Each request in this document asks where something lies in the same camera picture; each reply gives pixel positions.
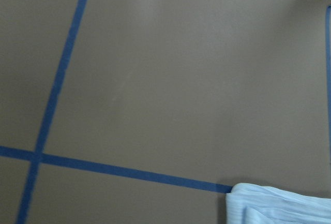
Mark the light blue button-up shirt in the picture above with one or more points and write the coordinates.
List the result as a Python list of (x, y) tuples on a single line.
[(250, 203)]

